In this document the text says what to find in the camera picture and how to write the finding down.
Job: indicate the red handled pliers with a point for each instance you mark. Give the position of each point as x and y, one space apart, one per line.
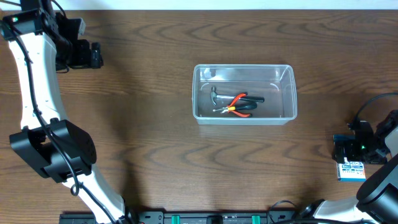
239 113

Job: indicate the clear plastic container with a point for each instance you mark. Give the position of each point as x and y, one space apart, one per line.
275 83

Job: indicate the blue white screwdriver set box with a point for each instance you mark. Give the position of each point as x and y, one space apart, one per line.
347 171

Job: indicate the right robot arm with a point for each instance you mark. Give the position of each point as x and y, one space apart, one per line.
376 199

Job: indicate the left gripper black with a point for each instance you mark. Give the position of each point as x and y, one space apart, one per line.
95 55

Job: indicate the small claw hammer black handle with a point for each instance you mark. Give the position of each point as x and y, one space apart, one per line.
218 98

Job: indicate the yellow black screwdriver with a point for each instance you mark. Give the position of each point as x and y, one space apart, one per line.
248 106

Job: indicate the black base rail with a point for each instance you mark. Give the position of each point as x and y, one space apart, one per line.
157 217

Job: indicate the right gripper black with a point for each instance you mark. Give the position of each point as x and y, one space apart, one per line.
354 155

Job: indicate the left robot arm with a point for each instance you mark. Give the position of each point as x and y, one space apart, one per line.
45 43

